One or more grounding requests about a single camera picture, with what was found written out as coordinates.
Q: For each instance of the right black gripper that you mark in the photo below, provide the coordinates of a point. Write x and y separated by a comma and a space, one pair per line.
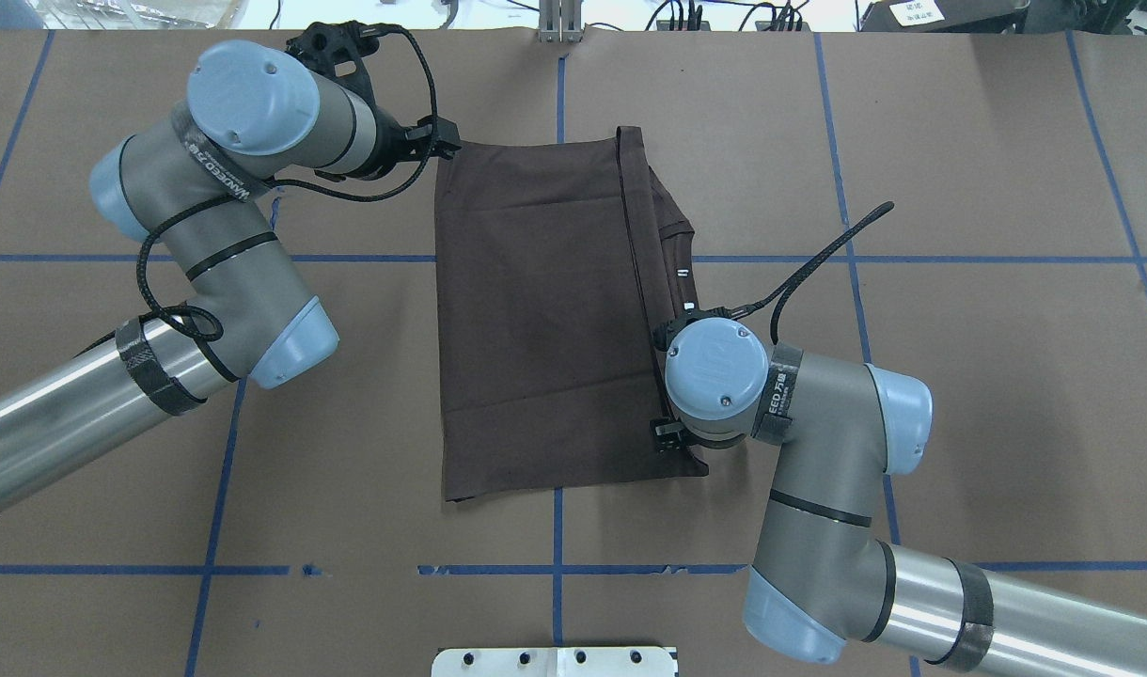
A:
667, 432

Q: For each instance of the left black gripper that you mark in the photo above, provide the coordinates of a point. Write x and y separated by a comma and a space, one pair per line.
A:
383, 150

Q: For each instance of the dark brown t-shirt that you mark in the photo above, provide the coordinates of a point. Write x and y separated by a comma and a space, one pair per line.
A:
554, 263

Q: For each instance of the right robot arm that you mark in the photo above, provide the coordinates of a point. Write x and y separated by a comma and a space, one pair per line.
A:
819, 578

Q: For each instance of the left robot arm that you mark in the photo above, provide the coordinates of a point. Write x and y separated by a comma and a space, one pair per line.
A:
223, 299

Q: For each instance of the white mounting plate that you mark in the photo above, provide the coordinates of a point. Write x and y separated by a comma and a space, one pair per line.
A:
558, 661

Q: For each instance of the black box with label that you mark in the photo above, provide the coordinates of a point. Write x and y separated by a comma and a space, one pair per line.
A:
956, 17

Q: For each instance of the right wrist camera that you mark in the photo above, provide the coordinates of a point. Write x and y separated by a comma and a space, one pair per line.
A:
663, 334

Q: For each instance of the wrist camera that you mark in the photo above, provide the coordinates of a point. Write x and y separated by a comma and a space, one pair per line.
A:
663, 334
337, 53

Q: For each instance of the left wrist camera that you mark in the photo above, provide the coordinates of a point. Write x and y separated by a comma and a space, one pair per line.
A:
337, 53

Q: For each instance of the aluminium frame post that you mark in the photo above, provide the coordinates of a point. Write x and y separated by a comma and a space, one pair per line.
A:
560, 21

